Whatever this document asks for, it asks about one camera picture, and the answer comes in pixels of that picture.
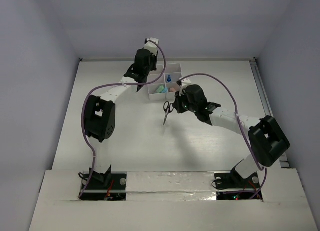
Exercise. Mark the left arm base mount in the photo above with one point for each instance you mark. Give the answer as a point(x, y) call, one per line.
point(106, 186)

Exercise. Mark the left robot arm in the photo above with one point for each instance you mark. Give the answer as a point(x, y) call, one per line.
point(98, 116)

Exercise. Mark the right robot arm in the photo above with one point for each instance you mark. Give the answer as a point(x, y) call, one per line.
point(267, 141)

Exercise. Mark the light blue marker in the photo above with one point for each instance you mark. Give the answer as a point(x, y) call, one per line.
point(165, 91)

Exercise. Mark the white organizer tray right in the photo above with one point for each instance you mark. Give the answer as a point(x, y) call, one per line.
point(175, 70)

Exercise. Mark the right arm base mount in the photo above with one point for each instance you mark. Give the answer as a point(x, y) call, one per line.
point(231, 187)

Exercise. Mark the pink white correction tape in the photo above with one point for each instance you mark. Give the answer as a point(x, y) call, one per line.
point(172, 90)

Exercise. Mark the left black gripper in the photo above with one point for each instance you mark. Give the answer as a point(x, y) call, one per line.
point(141, 80)

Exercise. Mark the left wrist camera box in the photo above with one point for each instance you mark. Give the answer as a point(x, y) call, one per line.
point(151, 44)

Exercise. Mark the white organizer tray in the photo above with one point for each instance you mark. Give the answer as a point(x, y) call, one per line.
point(175, 70)
point(152, 88)

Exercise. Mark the green clear highlighter marker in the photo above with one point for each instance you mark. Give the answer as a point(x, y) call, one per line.
point(159, 89)

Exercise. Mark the black handled scissors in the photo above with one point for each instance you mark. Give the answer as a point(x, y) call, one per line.
point(167, 108)

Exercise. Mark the white organizer tray left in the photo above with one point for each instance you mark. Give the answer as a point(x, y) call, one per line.
point(152, 88)

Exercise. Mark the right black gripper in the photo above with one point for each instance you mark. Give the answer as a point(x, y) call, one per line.
point(177, 103)

